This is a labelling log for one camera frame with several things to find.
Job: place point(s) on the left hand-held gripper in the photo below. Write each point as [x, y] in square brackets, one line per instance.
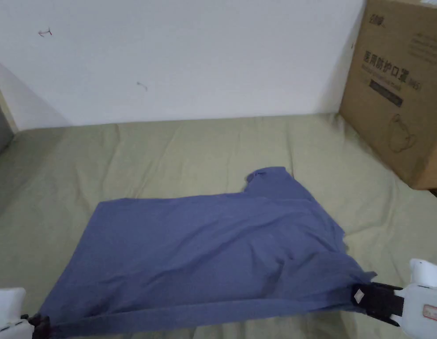
[8, 314]

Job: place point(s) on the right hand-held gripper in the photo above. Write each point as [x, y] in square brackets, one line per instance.
[425, 303]

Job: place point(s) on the dark blue shirt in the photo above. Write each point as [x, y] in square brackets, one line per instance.
[190, 254]

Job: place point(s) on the bed with pale green sheet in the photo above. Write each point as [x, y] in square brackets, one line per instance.
[169, 159]

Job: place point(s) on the brown cardboard carton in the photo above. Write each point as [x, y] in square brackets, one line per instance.
[391, 88]

